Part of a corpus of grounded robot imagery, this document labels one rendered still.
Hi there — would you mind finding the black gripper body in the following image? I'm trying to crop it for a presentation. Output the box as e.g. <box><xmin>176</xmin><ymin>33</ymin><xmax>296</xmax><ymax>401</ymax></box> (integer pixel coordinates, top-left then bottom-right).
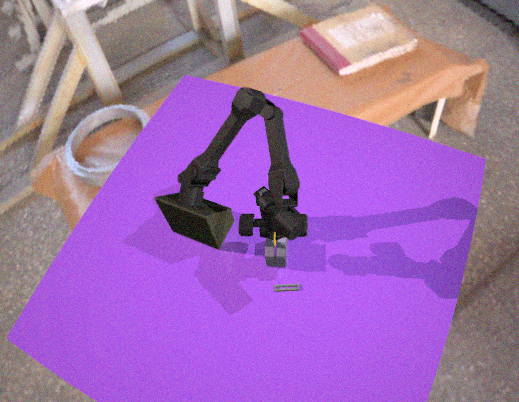
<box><xmin>238</xmin><ymin>213</ymin><xmax>308</xmax><ymax>237</ymax></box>

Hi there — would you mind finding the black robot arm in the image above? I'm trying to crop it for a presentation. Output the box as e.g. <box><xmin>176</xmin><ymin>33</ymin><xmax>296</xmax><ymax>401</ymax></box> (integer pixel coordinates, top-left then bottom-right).
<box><xmin>175</xmin><ymin>87</ymin><xmax>307</xmax><ymax>241</ymax></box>

